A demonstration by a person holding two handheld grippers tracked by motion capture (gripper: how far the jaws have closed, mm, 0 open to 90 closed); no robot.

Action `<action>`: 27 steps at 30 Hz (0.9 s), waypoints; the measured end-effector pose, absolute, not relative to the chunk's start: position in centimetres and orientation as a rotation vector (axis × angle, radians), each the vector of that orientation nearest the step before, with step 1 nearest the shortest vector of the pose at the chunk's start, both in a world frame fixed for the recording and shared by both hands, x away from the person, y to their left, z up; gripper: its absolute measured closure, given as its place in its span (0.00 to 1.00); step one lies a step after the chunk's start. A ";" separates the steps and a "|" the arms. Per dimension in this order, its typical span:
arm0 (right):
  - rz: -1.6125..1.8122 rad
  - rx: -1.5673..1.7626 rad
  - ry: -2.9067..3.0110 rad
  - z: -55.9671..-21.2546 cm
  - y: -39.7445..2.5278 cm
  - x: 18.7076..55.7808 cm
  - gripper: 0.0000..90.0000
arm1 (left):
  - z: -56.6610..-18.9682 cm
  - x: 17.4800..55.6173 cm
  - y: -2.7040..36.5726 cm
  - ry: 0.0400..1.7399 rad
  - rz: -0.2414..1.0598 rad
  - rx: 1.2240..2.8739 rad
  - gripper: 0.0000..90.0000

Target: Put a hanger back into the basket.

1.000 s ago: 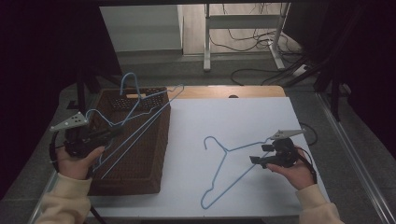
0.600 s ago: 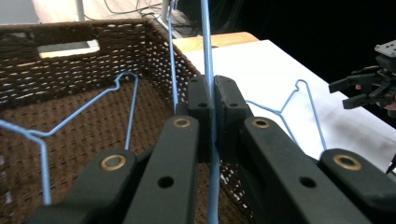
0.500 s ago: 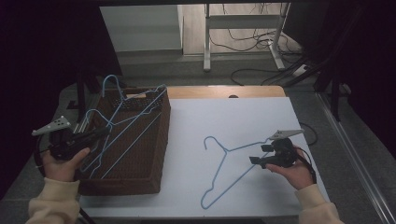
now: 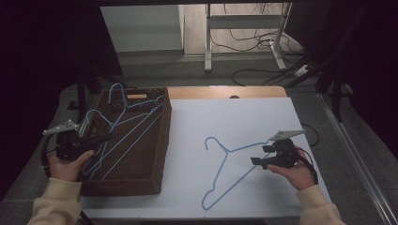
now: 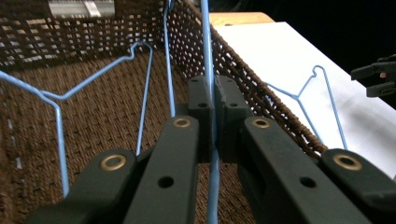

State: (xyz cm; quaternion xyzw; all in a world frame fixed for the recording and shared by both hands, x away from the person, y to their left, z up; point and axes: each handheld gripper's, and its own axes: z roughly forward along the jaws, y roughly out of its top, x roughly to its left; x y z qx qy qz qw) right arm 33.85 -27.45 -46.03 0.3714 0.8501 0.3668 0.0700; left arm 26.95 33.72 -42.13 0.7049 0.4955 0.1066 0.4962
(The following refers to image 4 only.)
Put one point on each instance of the person's right hand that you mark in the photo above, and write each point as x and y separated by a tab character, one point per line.
300	176

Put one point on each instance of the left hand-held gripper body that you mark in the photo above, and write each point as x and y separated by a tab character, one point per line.
67	146

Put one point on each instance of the person's left hand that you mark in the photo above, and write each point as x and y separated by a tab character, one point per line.
65	170

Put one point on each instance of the black metal stand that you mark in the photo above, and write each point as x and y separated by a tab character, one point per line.
82	93
336	93

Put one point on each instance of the dark curtain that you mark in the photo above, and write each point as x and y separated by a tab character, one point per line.
47	62
369	47

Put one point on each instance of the white panel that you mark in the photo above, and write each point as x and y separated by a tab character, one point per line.
140	28

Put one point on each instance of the white power strip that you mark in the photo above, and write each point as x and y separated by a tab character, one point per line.
302	70

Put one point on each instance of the white desk frame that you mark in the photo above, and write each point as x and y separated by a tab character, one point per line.
244	22

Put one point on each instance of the white board mat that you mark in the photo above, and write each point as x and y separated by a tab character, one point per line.
219	118

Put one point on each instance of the brown wicker basket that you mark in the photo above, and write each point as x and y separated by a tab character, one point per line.
147	162

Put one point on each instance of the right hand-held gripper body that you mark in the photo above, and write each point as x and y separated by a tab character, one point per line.
284	153

